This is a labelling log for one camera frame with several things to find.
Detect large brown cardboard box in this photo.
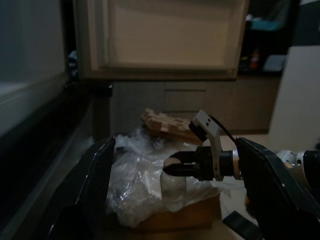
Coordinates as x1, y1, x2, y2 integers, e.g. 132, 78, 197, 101
124, 192, 223, 235

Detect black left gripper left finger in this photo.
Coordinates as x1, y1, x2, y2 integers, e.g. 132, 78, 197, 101
48, 136, 117, 240

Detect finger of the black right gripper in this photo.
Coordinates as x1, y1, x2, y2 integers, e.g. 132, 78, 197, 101
169, 150, 200, 162
162, 161, 198, 177

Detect clear bubble wrap sheet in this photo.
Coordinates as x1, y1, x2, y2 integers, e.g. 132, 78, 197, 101
104, 127, 248, 222

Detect grey kitchen cabinet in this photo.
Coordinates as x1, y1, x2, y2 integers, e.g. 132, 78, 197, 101
109, 74, 281, 135

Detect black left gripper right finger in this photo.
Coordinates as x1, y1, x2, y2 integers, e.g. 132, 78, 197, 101
234, 136, 320, 240

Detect light grey right wrist camera mount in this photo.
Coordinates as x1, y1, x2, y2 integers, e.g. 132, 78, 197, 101
188, 109, 223, 181

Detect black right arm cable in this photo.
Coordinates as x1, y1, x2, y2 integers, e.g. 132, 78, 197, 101
211, 115, 238, 145

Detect silver fridge body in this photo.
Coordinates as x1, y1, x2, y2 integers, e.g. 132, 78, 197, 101
0, 0, 113, 240

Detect teal box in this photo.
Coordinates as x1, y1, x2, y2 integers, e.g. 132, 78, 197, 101
251, 19, 283, 31

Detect fridge door with white lining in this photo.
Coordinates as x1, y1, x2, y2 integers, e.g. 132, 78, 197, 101
73, 0, 251, 81

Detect small clear plastic bottle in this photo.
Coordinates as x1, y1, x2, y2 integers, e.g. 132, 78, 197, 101
159, 156, 188, 212

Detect beige wooden block panel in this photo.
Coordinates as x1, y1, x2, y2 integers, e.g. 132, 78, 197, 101
141, 107, 203, 145

